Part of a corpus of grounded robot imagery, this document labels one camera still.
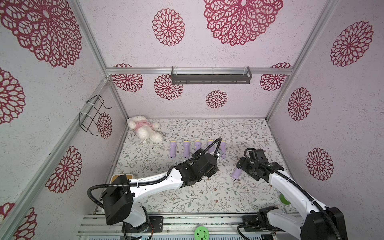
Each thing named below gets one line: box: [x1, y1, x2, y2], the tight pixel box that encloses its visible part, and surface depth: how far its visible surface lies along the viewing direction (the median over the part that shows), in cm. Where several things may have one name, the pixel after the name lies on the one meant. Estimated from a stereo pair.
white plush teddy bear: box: [126, 115, 163, 144], surface depth 103 cm
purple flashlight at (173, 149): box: [170, 140, 177, 158], surface depth 102 cm
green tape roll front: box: [194, 226, 210, 240], surface depth 69 cm
